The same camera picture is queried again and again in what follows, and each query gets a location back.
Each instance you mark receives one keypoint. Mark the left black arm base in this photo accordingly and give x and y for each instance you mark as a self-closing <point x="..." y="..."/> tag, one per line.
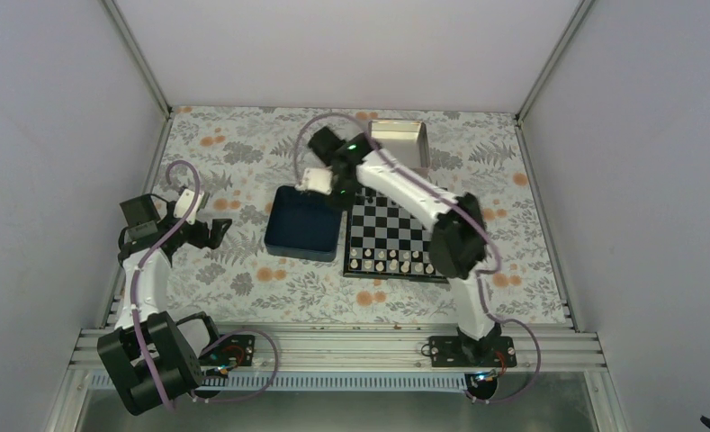
<point x="218" y="363"/>

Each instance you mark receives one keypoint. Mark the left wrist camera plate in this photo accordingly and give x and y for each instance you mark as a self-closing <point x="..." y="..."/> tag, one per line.
<point x="188" y="204"/>

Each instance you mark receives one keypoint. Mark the right aluminium frame post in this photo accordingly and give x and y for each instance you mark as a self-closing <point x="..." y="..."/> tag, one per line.
<point x="578" y="17"/>

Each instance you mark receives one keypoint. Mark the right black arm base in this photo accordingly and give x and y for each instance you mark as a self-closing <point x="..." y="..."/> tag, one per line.
<point x="490" y="357"/>

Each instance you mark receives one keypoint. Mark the aluminium frame post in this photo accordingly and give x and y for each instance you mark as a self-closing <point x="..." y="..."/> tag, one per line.
<point x="578" y="17"/>
<point x="132" y="46"/>

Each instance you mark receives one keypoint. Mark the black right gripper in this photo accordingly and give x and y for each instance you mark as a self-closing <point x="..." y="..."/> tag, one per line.
<point x="345" y="202"/>

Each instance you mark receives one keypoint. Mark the black white chess board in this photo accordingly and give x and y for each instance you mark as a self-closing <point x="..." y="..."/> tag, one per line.
<point x="380" y="235"/>

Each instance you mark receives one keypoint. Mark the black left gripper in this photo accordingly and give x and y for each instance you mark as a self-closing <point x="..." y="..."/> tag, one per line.
<point x="215" y="234"/>

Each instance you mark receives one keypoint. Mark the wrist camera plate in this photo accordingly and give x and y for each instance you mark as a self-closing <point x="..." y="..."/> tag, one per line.
<point x="188" y="204"/>
<point x="316" y="180"/>

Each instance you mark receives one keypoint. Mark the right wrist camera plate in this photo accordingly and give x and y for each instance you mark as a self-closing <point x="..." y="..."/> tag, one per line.
<point x="316" y="180"/>

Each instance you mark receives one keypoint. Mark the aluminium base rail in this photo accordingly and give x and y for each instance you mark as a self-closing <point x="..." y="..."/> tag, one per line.
<point x="387" y="358"/>

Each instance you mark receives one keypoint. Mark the silver metal tin box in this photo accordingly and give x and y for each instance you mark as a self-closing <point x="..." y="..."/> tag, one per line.
<point x="406" y="140"/>

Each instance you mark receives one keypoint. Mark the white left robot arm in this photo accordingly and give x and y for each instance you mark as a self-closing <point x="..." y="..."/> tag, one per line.
<point x="150" y="357"/>

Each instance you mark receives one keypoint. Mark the dark blue piece tray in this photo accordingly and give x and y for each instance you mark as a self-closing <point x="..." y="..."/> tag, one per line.
<point x="302" y="226"/>

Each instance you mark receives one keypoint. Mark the floral patterned table mat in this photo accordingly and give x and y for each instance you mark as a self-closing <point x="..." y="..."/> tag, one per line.
<point x="244" y="154"/>

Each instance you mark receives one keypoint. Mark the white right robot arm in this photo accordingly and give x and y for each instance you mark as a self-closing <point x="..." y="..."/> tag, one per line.
<point x="459" y="243"/>

